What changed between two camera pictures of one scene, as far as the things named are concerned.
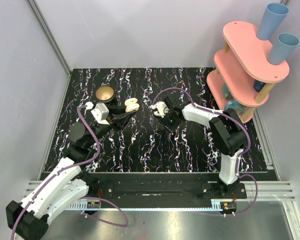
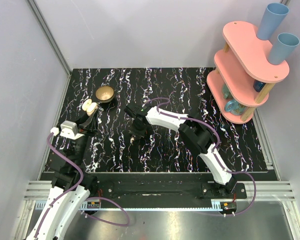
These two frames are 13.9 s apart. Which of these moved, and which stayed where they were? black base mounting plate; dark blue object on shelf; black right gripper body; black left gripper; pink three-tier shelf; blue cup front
Moved: black left gripper; black right gripper body
Stayed: dark blue object on shelf; pink three-tier shelf; black base mounting plate; blue cup front
